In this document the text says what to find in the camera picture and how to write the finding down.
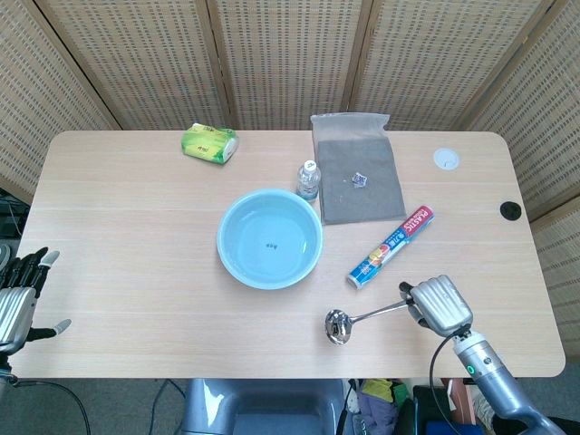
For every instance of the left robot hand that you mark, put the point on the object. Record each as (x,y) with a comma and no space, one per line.
(16,308)

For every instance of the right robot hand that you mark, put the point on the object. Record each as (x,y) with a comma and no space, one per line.
(441,303)

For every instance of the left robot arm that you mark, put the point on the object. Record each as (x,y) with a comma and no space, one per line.
(4,367)

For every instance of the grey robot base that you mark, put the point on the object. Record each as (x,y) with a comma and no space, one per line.
(267,408)

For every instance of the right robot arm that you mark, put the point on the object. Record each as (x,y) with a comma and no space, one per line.
(494,380)

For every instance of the clear water bottle white cap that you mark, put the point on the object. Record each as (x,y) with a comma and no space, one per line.
(308,183)

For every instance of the light blue plastic basin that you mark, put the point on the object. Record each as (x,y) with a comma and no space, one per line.
(272,240)

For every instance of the blue plastic wrap roll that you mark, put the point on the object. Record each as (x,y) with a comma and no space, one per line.
(389,247)

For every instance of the colourful cloth pile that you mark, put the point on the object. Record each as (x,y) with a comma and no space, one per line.
(378,399)

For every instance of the black round grommet hole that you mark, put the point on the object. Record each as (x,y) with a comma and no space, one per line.
(510,211)

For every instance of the grey cloth in plastic bag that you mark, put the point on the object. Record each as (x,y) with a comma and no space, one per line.
(358,204)

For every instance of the white round grommet cap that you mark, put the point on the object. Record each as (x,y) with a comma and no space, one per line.
(447,159)

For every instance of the small candy wrapper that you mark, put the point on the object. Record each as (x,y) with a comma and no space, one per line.
(359,180)

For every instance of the green tissue pack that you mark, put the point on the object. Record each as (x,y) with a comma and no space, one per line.
(206,142)

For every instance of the woven rattan folding screen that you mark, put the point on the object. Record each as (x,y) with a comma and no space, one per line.
(290,59)

